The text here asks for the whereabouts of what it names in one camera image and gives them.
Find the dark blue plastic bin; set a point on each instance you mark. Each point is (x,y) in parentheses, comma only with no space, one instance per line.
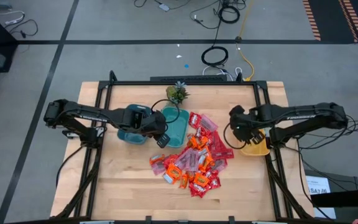
(132,138)

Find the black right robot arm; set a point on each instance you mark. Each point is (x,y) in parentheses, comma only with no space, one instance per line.
(306,116)

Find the black power strip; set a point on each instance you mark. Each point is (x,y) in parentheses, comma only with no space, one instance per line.
(188,78)

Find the yellow plastic bin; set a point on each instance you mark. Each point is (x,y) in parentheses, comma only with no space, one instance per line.
(255,151)

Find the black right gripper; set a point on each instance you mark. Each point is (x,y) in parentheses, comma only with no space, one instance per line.
(247,124)

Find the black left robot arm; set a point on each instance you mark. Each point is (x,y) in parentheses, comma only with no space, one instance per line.
(82,114)

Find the black aluminium table frame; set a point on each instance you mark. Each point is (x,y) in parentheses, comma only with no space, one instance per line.
(182,83)

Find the grey power adapter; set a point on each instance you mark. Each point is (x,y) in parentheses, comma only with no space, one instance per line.
(164,7)

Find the red Twizzlers candy pack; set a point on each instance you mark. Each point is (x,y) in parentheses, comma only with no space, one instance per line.
(221,146)

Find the white paper sign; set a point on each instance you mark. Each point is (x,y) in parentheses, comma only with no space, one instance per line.
(317,183)

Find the blue floor sticker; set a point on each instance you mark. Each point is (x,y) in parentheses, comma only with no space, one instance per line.
(186,66)

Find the small pineapple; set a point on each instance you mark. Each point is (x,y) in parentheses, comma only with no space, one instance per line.
(176,95)

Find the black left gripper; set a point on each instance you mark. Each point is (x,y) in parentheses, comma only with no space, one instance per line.
(154,124)

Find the teal plastic bin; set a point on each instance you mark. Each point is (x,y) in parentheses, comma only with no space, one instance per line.
(177,130)

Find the black mat with orange stripes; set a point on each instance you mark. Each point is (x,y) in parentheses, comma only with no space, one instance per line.
(331,18)

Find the black computer case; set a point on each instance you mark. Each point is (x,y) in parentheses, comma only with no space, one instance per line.
(346,200)

